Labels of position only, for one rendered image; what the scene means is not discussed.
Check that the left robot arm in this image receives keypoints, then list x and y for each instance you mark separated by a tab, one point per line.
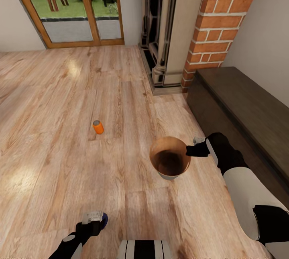
71	246

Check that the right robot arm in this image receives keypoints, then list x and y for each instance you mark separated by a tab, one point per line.
261	215

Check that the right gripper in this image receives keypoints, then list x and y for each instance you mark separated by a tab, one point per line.
195	151

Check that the trash can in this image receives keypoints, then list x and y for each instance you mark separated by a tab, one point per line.
169	157

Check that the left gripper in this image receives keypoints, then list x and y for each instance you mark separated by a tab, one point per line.
92	229

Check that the can of soda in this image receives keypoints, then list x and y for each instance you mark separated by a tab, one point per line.
98	127
101	218

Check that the wood fireplace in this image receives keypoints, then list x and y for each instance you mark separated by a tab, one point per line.
167	29

